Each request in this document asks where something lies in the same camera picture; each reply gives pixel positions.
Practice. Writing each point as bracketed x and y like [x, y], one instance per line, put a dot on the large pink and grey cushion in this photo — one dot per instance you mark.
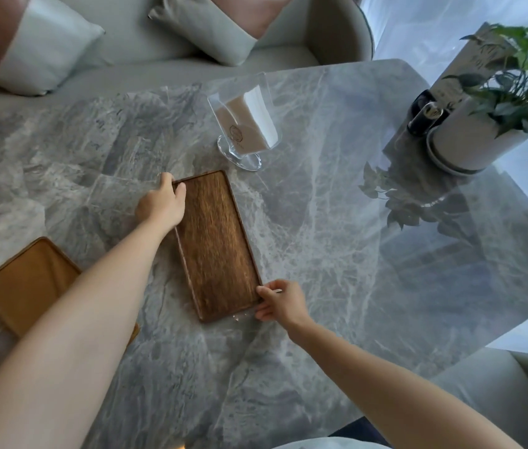
[25, 46]

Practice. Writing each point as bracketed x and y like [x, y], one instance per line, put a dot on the white pot saucer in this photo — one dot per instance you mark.
[437, 156]

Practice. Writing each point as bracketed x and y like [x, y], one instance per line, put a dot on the person's left hand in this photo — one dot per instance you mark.
[158, 205]

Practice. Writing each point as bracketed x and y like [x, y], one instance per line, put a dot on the beige printed card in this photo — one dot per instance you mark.
[462, 65]

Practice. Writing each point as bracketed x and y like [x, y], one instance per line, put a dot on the beige paper napkins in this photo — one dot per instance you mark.
[245, 121]

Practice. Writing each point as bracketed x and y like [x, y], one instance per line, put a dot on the grey sofa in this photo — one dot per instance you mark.
[161, 46]

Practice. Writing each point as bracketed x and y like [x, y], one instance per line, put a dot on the light brown wooden tray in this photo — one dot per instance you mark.
[23, 285]

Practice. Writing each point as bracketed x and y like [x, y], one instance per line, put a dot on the dark brown wooden tray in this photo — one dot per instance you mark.
[214, 243]

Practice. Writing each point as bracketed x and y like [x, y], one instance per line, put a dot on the person's right hand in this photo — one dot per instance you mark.
[287, 303]

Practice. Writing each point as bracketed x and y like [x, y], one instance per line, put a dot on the person's right forearm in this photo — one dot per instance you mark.
[385, 388]

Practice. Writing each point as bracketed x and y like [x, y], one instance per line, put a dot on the person's left forearm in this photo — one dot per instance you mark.
[72, 331]

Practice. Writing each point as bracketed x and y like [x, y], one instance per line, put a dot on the grey upholstered chair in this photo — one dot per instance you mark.
[507, 392]

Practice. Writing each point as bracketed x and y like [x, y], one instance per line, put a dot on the person's right thumb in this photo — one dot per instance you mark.
[267, 289]

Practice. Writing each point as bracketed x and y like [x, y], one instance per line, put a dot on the white plant pot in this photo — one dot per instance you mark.
[474, 140]

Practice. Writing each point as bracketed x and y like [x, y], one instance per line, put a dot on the green leafy plant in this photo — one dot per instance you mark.
[519, 84]

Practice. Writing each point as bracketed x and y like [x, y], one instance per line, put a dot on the small pink and grey cushion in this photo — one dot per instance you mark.
[219, 23]

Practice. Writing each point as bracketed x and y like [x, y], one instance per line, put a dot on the person's left thumb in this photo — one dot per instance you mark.
[181, 192]

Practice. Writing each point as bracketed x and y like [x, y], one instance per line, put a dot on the white shirt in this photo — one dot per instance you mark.
[329, 444]

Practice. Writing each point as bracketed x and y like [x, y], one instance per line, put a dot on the clear acrylic napkin holder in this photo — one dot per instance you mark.
[238, 154]

